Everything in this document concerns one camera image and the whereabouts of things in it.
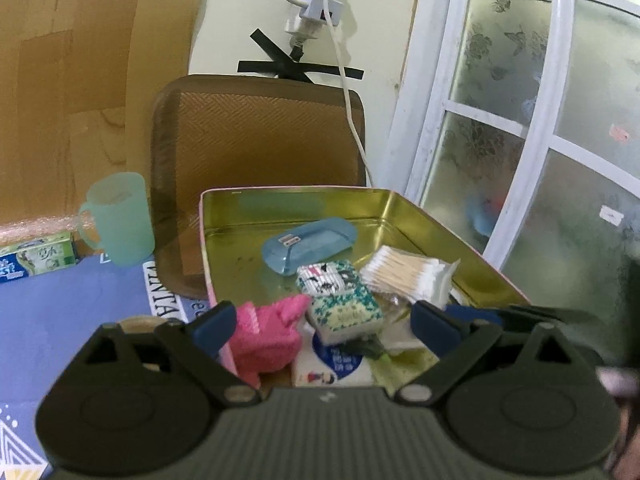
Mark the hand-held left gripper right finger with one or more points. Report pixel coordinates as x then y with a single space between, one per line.
431 325

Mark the floral pocket tissue pack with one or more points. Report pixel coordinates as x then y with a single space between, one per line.
345 312

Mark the person's right hand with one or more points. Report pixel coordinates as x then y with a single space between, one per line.
616 381

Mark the blue patterned bedsheet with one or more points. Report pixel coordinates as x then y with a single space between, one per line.
60 310

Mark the green plastic mug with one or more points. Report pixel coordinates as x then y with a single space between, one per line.
122 220

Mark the gold metal tin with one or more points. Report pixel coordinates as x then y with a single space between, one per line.
250 220

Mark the white packet blue label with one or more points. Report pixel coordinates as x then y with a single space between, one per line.
330 367

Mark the blue soap case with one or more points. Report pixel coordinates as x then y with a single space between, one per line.
310 245

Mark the white frosted glass door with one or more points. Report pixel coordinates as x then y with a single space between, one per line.
525 110

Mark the blue green toothpaste box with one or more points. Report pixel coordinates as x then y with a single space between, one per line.
35 260

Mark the wood pattern board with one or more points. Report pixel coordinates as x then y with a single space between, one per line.
75 85

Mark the black tape cross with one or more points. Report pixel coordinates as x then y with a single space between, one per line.
285 62

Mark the pink plush toy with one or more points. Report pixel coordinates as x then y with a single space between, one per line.
265 335

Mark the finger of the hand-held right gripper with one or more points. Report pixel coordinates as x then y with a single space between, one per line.
565 316

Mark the cartoon print tissue pack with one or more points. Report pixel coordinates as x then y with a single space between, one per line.
325 275

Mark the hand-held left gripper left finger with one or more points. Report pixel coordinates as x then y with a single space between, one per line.
216 327

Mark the beige tape roll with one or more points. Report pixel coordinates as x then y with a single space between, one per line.
140 324

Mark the cotton swabs pack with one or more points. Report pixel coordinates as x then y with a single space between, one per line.
405 275

